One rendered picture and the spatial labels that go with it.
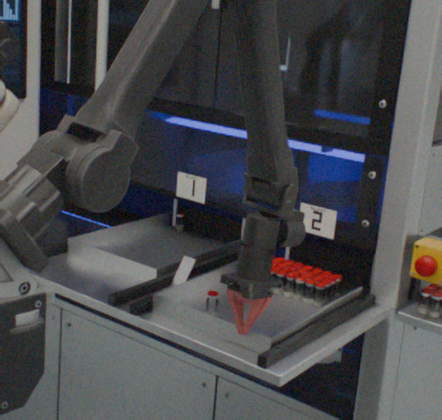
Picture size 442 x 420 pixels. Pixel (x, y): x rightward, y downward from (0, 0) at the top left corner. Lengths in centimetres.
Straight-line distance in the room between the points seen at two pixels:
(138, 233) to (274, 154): 74
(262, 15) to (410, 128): 49
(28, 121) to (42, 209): 114
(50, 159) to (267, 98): 39
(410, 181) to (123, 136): 74
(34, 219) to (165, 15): 30
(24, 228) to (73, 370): 143
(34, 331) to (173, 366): 92
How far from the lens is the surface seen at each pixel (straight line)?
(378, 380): 163
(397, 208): 151
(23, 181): 87
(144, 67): 93
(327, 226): 159
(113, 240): 180
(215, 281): 156
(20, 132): 199
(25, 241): 83
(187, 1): 97
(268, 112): 115
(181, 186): 179
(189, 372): 192
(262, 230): 124
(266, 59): 112
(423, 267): 148
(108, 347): 210
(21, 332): 106
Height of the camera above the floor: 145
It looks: 15 degrees down
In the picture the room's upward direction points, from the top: 5 degrees clockwise
